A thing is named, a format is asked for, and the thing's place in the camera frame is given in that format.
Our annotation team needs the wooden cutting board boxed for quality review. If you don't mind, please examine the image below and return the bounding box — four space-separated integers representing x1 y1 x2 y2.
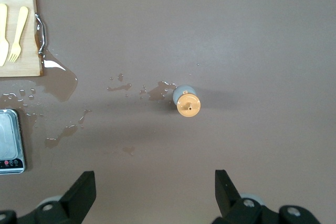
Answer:
0 0 44 78

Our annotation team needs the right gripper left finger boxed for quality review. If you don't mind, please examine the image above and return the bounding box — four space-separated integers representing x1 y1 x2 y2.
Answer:
0 170 97 224

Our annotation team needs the silver kitchen scale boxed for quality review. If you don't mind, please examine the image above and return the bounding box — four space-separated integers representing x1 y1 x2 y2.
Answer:
0 109 26 175

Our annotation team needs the yellow plastic knife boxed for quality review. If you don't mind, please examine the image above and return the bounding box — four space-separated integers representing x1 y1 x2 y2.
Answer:
0 3 10 67

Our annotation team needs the sauce bottle with orange cap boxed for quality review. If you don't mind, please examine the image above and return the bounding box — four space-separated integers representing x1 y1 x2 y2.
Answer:
172 84 201 119

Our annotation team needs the yellow plastic fork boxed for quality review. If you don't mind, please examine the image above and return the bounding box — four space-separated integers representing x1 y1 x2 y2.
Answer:
7 6 29 63

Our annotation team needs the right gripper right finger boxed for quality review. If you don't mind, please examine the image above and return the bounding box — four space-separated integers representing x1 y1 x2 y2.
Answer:
212 169 321 224

